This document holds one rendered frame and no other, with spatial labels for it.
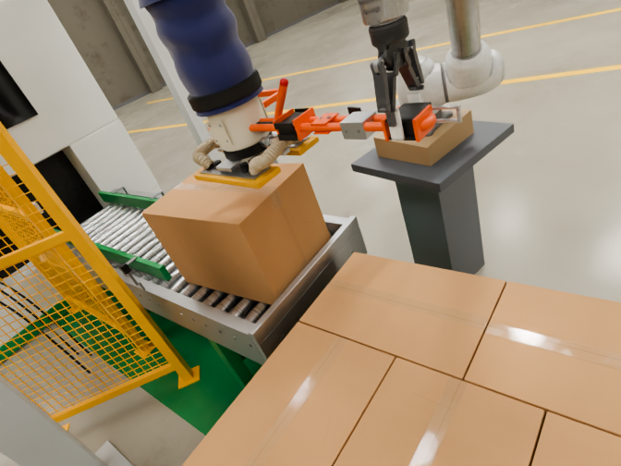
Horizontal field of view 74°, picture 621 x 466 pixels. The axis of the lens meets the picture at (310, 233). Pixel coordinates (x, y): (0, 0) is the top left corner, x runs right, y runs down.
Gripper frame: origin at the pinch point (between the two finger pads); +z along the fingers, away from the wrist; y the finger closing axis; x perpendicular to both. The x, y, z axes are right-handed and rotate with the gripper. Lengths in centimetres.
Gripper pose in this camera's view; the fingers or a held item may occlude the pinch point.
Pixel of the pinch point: (406, 118)
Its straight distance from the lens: 95.2
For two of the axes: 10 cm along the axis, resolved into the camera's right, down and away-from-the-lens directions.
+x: 7.2, 1.7, -6.8
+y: -6.2, 5.9, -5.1
